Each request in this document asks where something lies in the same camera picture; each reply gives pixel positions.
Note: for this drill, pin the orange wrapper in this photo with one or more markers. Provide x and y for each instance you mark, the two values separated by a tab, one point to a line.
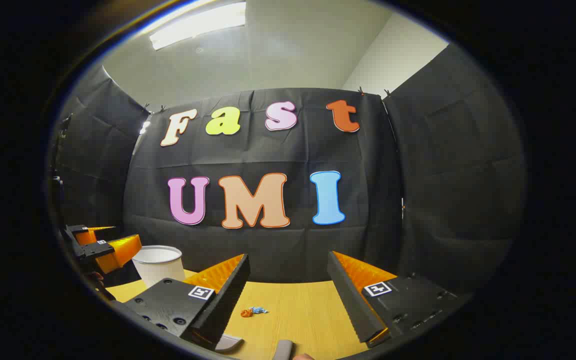
246	313

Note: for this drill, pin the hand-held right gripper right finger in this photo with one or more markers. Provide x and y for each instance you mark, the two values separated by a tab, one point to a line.
353	300

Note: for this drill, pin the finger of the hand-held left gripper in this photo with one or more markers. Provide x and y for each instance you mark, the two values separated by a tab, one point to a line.
84	234
118	250

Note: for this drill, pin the grey plastic dustpan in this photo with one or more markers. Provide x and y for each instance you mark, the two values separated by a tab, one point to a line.
228	344

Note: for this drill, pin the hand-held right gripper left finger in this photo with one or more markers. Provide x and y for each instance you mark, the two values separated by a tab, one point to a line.
223	305

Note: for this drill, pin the small grey broom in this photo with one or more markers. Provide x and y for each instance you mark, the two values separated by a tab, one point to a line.
283	350

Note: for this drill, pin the wooden desktop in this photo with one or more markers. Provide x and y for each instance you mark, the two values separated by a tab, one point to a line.
293	310

